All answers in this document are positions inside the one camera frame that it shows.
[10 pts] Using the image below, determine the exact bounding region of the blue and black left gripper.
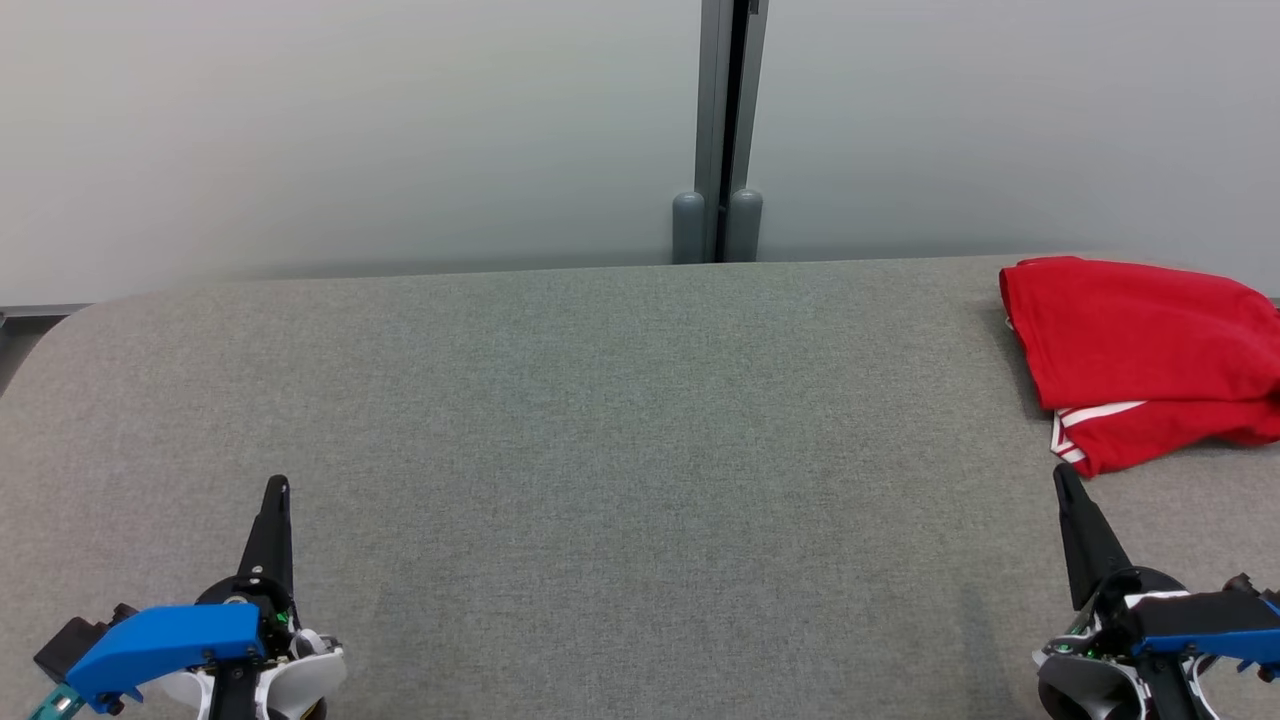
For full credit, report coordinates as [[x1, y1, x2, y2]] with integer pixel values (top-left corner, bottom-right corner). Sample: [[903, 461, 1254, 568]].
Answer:
[[63, 475, 298, 714]]

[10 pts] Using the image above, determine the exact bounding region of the teal left camera connector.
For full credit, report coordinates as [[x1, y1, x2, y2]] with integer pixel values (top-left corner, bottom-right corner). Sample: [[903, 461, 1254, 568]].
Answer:
[[28, 685, 86, 720]]

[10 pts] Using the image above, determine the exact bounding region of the grey partition post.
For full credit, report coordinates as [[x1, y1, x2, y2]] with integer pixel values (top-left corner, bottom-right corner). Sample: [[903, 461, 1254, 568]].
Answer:
[[695, 0, 769, 263]]

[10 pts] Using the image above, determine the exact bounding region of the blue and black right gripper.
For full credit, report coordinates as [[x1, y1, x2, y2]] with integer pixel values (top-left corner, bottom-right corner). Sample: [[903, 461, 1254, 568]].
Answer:
[[1052, 464, 1280, 668]]

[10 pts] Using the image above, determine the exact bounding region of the red jersey with white sleeves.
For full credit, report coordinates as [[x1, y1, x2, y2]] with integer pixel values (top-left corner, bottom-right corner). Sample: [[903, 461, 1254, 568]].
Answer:
[[998, 255, 1280, 479]]

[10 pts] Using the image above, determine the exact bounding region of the grey cylindrical post cap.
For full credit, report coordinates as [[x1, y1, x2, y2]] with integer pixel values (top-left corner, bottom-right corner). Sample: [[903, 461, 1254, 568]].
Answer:
[[672, 192, 707, 265], [727, 188, 765, 263]]

